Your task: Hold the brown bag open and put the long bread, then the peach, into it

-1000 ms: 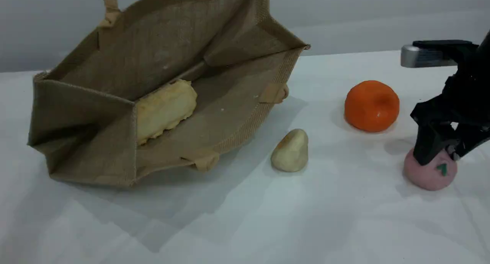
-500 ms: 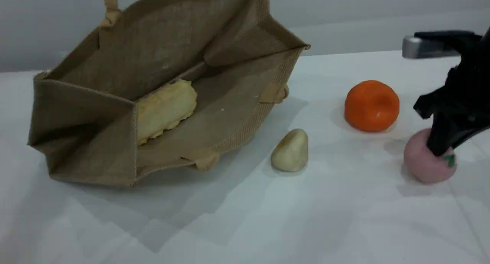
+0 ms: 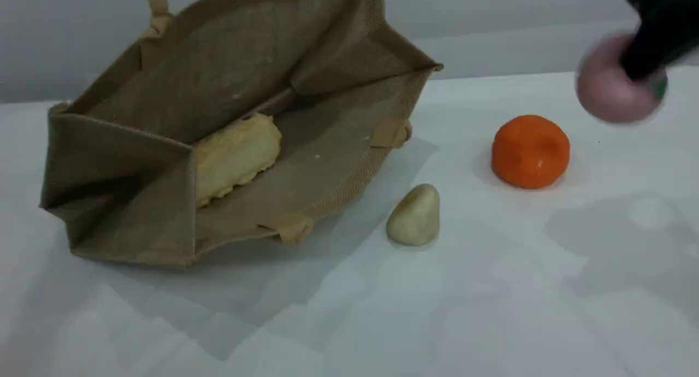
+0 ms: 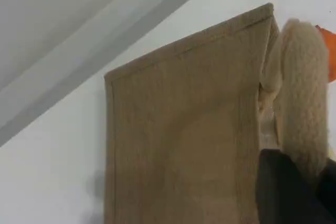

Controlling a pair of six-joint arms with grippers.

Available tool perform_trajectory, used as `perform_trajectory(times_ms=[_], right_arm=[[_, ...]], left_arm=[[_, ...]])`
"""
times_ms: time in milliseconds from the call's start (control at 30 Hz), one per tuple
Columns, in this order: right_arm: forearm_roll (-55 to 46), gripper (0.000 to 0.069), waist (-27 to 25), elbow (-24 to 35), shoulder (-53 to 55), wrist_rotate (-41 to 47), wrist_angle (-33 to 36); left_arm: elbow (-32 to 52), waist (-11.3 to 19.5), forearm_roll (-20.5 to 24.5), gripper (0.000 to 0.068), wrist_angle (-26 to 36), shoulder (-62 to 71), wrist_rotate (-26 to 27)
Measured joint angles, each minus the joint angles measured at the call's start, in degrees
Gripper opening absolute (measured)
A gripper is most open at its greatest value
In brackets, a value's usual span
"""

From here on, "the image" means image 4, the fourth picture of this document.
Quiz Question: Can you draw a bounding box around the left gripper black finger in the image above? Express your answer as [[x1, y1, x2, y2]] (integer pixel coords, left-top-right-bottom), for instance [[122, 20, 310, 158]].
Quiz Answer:
[[314, 156, 336, 224], [256, 148, 320, 224]]

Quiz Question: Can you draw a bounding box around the brown jute tote bag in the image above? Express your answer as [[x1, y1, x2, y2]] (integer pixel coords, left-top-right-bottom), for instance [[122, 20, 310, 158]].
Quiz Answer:
[[103, 2, 330, 224]]

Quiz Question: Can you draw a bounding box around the orange tangerine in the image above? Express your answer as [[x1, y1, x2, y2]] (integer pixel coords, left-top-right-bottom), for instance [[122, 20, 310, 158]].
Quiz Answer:
[[314, 24, 336, 84]]

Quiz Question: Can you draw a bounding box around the white tablecloth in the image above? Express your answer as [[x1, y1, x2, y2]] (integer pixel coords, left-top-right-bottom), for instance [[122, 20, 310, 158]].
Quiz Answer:
[[0, 0, 336, 224]]

